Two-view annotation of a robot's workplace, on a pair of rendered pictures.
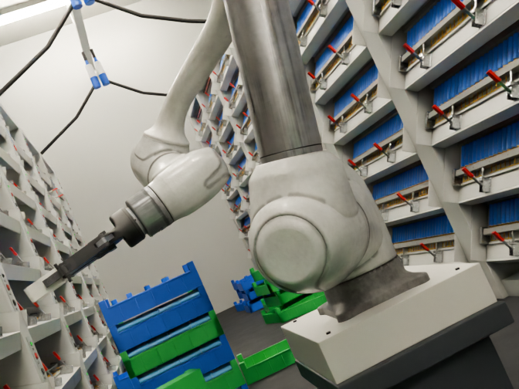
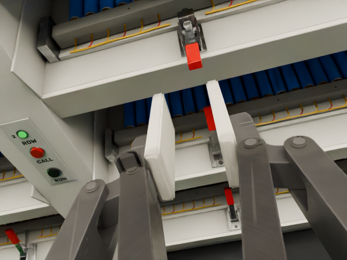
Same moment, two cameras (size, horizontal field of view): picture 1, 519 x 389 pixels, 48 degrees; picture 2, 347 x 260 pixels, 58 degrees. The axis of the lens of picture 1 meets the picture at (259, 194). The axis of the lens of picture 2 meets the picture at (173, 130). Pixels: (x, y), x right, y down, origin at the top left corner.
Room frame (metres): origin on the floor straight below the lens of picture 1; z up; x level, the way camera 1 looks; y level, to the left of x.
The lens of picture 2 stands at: (1.14, 0.31, 0.67)
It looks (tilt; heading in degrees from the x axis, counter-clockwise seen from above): 42 degrees down; 114
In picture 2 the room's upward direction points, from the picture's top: 20 degrees counter-clockwise
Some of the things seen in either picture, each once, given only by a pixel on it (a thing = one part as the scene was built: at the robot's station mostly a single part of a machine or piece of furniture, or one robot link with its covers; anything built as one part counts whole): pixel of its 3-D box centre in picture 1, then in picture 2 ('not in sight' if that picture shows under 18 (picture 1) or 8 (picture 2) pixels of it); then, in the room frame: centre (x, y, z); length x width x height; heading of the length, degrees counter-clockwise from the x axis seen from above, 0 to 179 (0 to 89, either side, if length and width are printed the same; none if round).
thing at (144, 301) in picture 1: (150, 293); not in sight; (1.84, 0.44, 0.44); 0.30 x 0.20 x 0.08; 104
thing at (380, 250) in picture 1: (333, 218); not in sight; (1.10, -0.11, 0.44); 0.18 x 0.16 x 0.22; 160
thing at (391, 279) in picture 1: (362, 283); not in sight; (1.13, -0.11, 0.30); 0.22 x 0.18 x 0.06; 9
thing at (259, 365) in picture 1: (278, 352); not in sight; (2.22, 0.18, 0.04); 0.30 x 0.20 x 0.08; 97
